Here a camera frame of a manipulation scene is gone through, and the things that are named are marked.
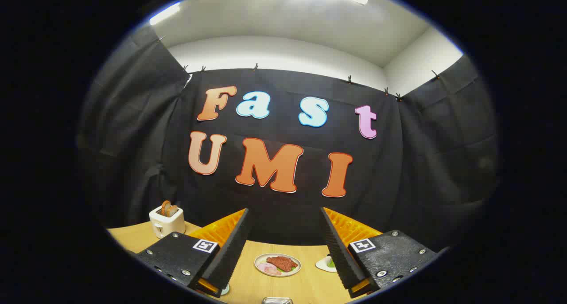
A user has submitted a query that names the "small white dish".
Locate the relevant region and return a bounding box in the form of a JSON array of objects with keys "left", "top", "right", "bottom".
[{"left": 315, "top": 256, "right": 338, "bottom": 273}]

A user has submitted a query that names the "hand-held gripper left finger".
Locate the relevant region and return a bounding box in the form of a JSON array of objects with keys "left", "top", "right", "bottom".
[{"left": 136, "top": 208, "right": 250, "bottom": 297}]

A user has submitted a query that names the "row of black clips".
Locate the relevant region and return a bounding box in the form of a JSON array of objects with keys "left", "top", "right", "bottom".
[{"left": 157, "top": 35, "right": 441, "bottom": 102}]

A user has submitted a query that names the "brown steak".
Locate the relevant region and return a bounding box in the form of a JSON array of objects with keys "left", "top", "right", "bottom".
[{"left": 266, "top": 256, "right": 298, "bottom": 272}]

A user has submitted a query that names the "white oval plate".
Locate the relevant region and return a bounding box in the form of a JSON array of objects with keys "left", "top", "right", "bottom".
[{"left": 254, "top": 253, "right": 302, "bottom": 277}]

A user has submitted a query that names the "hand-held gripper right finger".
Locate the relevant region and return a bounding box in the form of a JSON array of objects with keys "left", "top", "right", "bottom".
[{"left": 320, "top": 207, "right": 443, "bottom": 298}]

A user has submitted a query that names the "white toaster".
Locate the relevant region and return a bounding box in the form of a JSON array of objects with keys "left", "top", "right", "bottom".
[{"left": 149, "top": 205, "right": 186, "bottom": 239}]

